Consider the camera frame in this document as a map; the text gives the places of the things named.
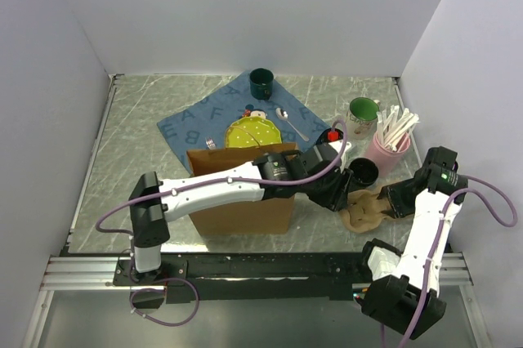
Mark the blue letter placemat cloth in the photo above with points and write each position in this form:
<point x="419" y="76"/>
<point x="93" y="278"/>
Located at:
<point x="211" y="116"/>

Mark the silver fork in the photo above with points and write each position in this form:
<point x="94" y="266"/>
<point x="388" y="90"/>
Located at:
<point x="210" y="143"/>

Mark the pink straw holder cup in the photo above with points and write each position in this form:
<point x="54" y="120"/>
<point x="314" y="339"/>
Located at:
<point x="385" y="159"/>

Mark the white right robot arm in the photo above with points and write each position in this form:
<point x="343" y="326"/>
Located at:
<point x="404" y="292"/>

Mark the black base frame rail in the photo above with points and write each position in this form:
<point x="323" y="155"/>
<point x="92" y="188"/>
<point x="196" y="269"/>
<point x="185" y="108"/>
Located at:
<point x="247" y="276"/>

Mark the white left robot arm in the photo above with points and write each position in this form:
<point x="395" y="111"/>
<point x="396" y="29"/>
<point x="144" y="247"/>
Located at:
<point x="320" y="173"/>

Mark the cartoon mouse coaster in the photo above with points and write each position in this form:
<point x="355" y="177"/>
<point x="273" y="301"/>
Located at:
<point x="251" y="111"/>

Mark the dark green mug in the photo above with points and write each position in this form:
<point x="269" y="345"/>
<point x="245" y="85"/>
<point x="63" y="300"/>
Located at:
<point x="261" y="83"/>

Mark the brown pulp cup carrier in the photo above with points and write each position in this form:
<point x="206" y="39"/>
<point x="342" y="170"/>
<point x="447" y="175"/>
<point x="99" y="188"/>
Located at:
<point x="366" y="210"/>

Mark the white wrapped straws bundle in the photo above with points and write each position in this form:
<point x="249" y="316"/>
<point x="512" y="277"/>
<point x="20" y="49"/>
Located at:
<point x="393" y="129"/>

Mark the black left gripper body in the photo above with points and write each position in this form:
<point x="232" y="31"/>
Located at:
<point x="329" y="192"/>

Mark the green polka dot plate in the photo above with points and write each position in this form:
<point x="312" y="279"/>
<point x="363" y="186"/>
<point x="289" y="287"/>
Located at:
<point x="252" y="131"/>

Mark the floral mug green inside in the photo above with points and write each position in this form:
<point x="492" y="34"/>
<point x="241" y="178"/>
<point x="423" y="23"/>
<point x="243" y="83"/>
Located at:
<point x="361" y="117"/>

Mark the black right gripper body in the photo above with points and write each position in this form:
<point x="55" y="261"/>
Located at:
<point x="401" y="198"/>

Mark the brown paper bag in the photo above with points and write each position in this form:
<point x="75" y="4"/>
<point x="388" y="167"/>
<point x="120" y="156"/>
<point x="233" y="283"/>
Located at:
<point x="261" y="217"/>

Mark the silver spoon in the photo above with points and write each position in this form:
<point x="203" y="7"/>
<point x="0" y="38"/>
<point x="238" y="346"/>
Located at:
<point x="283" y="115"/>

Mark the black takeout cup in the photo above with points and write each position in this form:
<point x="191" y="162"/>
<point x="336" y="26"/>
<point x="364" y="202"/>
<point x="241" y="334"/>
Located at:
<point x="364" y="173"/>

